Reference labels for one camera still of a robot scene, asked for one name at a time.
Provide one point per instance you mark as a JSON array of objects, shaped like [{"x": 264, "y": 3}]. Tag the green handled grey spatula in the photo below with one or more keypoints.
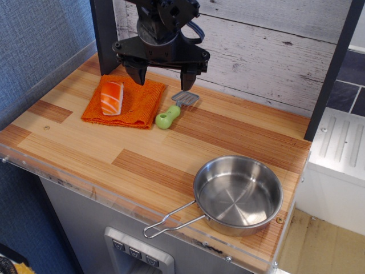
[{"x": 183, "y": 98}]

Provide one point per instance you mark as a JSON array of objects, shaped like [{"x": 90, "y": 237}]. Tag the dark grey post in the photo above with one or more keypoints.
[
  {"x": 103, "y": 18},
  {"x": 345, "y": 37}
]

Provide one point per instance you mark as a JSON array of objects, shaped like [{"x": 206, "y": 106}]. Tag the dark grey left post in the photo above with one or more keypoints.
[{"x": 103, "y": 18}]

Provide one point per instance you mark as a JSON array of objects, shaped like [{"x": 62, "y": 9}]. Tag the yellow object bottom corner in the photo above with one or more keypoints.
[{"x": 21, "y": 269}]

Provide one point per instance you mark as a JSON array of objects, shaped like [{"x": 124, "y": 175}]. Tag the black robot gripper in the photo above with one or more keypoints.
[{"x": 137, "y": 55}]

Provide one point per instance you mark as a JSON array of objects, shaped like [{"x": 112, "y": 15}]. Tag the dark grey right post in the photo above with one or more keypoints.
[{"x": 345, "y": 37}]

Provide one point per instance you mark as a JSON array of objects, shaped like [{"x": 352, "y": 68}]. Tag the salmon sushi toy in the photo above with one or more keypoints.
[{"x": 111, "y": 98}]

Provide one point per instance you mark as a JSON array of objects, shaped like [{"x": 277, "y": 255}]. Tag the silver dispenser button panel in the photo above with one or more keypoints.
[{"x": 131, "y": 255}]

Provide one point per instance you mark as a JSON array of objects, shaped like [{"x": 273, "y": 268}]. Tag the stainless steel pan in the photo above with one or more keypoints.
[{"x": 236, "y": 195}]

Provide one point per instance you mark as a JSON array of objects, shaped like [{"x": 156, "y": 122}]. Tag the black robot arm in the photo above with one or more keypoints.
[{"x": 167, "y": 38}]

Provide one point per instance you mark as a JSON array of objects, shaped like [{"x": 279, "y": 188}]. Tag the orange folded cloth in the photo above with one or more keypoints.
[{"x": 139, "y": 108}]

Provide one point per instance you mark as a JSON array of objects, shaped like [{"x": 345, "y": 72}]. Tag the white ribbed appliance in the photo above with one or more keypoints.
[{"x": 332, "y": 186}]

